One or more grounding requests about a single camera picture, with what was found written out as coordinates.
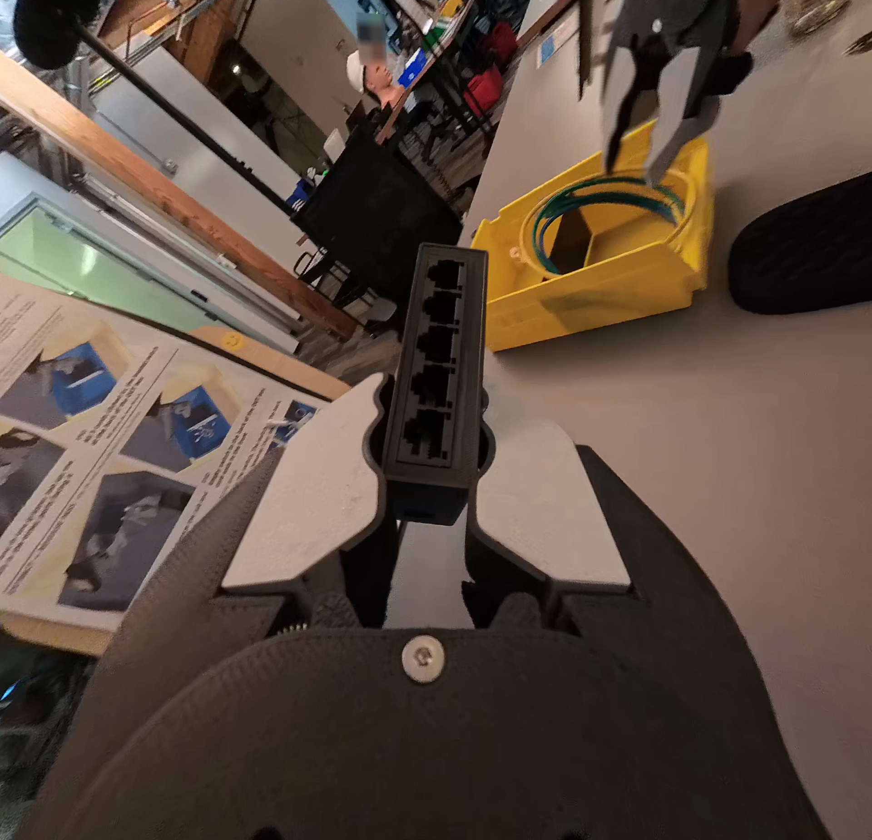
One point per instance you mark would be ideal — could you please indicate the paper sheet with blue mark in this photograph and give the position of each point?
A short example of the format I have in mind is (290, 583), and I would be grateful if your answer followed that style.
(555, 46)

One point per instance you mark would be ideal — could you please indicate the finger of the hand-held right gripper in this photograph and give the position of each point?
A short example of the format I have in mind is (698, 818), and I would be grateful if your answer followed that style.
(616, 97)
(681, 97)

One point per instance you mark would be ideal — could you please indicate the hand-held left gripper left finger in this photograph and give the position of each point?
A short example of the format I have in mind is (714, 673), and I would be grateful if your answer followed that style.
(320, 499)

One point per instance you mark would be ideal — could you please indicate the person's right hand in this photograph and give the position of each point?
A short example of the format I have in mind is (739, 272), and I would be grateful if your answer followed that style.
(763, 2)

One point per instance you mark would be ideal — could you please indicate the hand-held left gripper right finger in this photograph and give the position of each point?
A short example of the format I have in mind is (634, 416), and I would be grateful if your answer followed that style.
(545, 499)

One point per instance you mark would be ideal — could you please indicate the yellow plastic bin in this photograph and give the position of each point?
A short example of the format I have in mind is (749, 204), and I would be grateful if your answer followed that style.
(599, 295)

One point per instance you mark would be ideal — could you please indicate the black network switch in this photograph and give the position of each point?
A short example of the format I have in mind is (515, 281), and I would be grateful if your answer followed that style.
(458, 349)

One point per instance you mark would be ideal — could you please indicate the black textured pad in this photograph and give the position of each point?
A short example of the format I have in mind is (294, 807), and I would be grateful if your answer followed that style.
(804, 254)

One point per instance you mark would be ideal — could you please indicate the instruction poster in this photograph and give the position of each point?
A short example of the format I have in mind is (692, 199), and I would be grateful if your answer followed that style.
(102, 445)

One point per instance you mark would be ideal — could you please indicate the mannequin head with white helmet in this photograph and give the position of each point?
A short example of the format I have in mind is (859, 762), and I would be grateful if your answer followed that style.
(378, 77)

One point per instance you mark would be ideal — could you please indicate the red bag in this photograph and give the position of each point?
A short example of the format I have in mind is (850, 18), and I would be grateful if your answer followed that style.
(484, 91)
(503, 43)

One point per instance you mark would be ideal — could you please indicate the wooden beam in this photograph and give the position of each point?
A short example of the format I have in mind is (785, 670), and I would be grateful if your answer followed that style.
(136, 179)

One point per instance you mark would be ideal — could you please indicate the black stand pole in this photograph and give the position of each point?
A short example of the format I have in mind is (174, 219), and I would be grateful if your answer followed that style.
(170, 104)

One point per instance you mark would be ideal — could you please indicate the black office chair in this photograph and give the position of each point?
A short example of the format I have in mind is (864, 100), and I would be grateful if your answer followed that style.
(375, 206)

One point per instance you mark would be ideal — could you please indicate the metal stand pole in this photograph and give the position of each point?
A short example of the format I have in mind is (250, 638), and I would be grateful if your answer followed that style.
(584, 43)

